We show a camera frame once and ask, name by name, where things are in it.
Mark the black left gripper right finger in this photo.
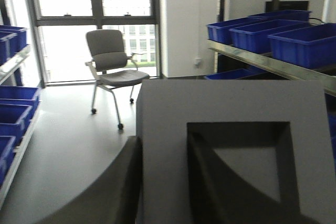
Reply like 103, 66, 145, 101
187, 132, 317, 223

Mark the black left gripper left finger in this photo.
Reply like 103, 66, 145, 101
38, 136, 143, 223

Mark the gray hollow cube base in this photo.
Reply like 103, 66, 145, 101
136, 79, 335, 223

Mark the blue shelf bin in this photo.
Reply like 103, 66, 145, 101
206, 17, 266, 45
229, 19, 310, 54
268, 23, 335, 69

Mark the gray office chair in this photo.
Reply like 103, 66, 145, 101
85, 29, 150, 130

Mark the steel shelf rack left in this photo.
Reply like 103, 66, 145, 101
1, 0, 40, 204

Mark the steel shelf rack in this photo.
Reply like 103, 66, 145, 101
1, 0, 40, 204
204, 0, 336, 109

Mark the steel shelf rack far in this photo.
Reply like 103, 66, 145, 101
204, 0, 336, 109

